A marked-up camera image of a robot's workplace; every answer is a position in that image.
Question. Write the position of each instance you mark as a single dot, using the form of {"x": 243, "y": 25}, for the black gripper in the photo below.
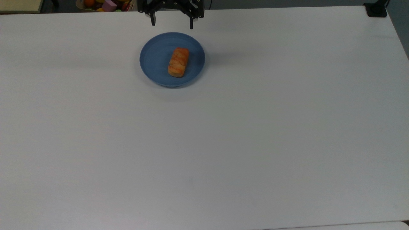
{"x": 172, "y": 3}

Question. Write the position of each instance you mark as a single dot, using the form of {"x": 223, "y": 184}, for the orange toy bread loaf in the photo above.
{"x": 178, "y": 62}

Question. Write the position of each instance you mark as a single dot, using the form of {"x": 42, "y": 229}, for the blue round plate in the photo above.
{"x": 156, "y": 60}

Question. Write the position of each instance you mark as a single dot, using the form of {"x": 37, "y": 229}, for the pink toy block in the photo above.
{"x": 109, "y": 5}

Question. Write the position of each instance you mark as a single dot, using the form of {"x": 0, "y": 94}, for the basket of toys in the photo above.
{"x": 96, "y": 7}

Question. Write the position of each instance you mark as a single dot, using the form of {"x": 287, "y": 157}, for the orange toy fruit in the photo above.
{"x": 89, "y": 2}

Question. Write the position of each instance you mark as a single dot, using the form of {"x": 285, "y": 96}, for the beige board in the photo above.
{"x": 19, "y": 4}

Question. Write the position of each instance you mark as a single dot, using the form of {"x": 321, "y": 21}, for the black clamp mount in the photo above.
{"x": 376, "y": 9}

